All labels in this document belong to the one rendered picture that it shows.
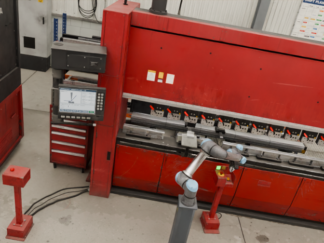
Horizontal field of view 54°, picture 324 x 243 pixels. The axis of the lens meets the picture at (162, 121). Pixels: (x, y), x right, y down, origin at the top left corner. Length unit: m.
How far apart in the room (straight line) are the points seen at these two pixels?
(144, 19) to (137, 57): 0.41
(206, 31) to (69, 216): 2.58
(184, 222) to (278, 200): 1.54
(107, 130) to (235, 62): 1.59
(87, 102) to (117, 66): 0.49
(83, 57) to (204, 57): 1.26
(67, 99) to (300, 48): 2.39
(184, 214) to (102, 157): 1.26
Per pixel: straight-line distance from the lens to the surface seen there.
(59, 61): 3.13
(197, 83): 3.55
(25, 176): 3.34
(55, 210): 4.09
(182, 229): 3.35
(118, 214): 4.06
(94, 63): 3.11
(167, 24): 3.37
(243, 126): 3.82
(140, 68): 3.53
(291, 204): 4.48
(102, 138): 3.73
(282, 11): 7.98
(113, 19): 3.24
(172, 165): 3.93
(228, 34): 3.41
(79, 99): 3.23
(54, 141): 4.40
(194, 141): 3.73
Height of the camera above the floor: 2.84
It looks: 27 degrees down
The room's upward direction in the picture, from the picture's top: 11 degrees clockwise
